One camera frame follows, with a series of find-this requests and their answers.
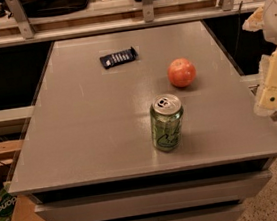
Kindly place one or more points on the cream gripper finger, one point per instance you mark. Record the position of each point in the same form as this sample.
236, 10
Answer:
255, 21

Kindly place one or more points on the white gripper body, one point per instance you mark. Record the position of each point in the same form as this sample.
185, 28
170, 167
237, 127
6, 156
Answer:
267, 101

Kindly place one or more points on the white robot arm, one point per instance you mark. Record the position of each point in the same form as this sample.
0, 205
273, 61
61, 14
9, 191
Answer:
265, 19

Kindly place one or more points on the red apple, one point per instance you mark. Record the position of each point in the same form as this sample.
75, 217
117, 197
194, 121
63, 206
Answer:
181, 72

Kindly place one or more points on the green soda can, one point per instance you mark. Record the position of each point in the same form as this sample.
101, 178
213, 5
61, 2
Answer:
166, 113

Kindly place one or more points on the grey drawer cabinet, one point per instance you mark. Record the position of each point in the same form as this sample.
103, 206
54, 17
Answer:
88, 153

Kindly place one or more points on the dark blue snack bar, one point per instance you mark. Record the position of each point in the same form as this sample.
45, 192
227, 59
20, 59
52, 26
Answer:
118, 58

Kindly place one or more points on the black tray left on shelf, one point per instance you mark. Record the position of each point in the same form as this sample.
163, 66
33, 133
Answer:
48, 8

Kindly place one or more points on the metal shelf rail frame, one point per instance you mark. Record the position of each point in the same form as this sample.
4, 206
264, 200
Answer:
104, 17

